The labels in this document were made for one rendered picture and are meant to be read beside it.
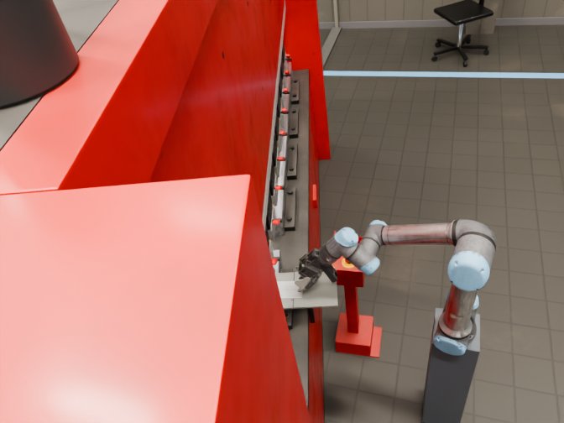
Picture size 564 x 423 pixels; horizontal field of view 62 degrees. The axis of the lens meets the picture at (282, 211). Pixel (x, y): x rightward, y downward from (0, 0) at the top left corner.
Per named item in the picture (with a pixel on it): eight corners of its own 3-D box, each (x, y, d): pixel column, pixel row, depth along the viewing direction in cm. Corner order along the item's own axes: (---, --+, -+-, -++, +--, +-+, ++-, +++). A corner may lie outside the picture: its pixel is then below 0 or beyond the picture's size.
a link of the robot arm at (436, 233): (498, 207, 152) (365, 215, 184) (491, 231, 145) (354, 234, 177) (506, 233, 157) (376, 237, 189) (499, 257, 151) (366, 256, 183)
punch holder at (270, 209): (274, 243, 191) (268, 214, 179) (253, 244, 192) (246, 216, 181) (276, 217, 201) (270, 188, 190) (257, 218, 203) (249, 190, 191)
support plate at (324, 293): (337, 306, 187) (337, 305, 186) (272, 310, 190) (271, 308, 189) (336, 271, 200) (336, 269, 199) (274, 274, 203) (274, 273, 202)
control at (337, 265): (362, 287, 232) (362, 263, 219) (331, 284, 236) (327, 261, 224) (367, 256, 245) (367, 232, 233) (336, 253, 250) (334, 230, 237)
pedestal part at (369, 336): (378, 357, 275) (378, 347, 266) (336, 352, 281) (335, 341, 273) (382, 328, 288) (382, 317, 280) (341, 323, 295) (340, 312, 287)
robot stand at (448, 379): (459, 396, 252) (480, 314, 199) (457, 430, 240) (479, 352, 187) (424, 389, 258) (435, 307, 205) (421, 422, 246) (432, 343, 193)
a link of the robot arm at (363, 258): (387, 251, 175) (364, 232, 174) (376, 273, 168) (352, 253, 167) (374, 258, 181) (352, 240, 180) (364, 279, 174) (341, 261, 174)
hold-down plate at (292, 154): (296, 179, 265) (296, 174, 263) (287, 180, 266) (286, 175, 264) (298, 147, 287) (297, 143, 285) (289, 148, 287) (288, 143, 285)
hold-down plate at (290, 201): (295, 231, 236) (295, 227, 234) (284, 231, 237) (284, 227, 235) (296, 190, 258) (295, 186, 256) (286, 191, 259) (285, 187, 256)
